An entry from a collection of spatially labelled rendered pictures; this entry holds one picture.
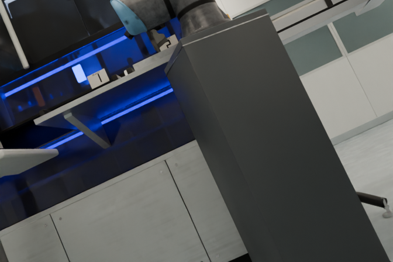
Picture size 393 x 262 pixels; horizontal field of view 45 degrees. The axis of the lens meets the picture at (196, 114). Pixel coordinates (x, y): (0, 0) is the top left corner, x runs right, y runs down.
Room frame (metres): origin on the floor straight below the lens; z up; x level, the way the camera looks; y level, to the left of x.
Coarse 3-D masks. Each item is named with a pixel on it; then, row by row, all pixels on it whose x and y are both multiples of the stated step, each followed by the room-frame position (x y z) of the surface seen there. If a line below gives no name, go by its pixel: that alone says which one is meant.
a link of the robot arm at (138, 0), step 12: (120, 0) 1.21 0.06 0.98; (132, 0) 1.21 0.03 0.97; (144, 0) 1.21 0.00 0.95; (156, 0) 1.21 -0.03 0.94; (120, 12) 1.21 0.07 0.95; (132, 12) 1.21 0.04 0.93; (144, 12) 1.21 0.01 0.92; (156, 12) 1.22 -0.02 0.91; (168, 12) 1.24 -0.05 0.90; (132, 24) 1.22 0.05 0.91; (144, 24) 1.24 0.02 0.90; (156, 24) 1.26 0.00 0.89
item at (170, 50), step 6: (168, 48) 1.62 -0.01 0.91; (174, 48) 1.62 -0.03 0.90; (156, 54) 1.62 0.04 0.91; (162, 54) 1.62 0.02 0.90; (168, 54) 1.62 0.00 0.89; (144, 60) 1.62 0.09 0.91; (150, 60) 1.62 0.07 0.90; (156, 60) 1.62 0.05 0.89; (138, 66) 1.63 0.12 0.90; (144, 66) 1.62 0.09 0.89
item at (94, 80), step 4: (96, 72) 1.99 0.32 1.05; (100, 72) 1.99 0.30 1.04; (104, 72) 1.99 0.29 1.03; (88, 76) 1.99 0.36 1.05; (92, 76) 1.99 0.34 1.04; (96, 76) 1.99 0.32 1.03; (100, 76) 1.99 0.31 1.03; (104, 76) 1.99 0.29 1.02; (88, 80) 1.99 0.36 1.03; (92, 80) 1.99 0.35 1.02; (96, 80) 1.99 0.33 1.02; (104, 80) 1.99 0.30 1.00; (108, 80) 1.99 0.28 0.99; (92, 84) 1.99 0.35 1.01; (96, 84) 1.99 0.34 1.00; (100, 84) 1.99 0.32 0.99; (92, 88) 1.99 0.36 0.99
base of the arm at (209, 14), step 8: (200, 0) 1.21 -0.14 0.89; (208, 0) 1.22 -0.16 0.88; (184, 8) 1.22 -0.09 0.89; (192, 8) 1.21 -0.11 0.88; (200, 8) 1.21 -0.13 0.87; (208, 8) 1.21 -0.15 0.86; (216, 8) 1.22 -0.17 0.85; (184, 16) 1.22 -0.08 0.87; (192, 16) 1.21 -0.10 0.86; (200, 16) 1.20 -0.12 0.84; (208, 16) 1.20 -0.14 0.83; (216, 16) 1.20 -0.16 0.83; (224, 16) 1.24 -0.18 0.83; (184, 24) 1.23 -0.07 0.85; (192, 24) 1.21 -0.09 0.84; (200, 24) 1.20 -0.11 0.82; (208, 24) 1.19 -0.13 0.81; (216, 24) 1.19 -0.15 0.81; (184, 32) 1.23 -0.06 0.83; (192, 32) 1.21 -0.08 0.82
